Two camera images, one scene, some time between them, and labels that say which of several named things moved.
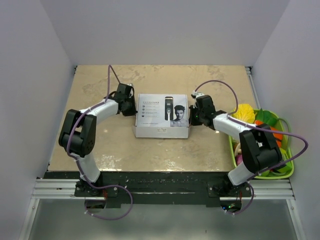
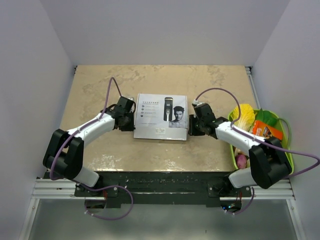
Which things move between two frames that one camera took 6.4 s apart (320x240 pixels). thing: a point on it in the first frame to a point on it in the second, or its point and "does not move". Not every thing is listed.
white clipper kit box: [159, 115] does not move
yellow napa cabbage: [245, 113] does not move
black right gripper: [191, 119] to [192, 131]
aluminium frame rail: [56, 188] does not move
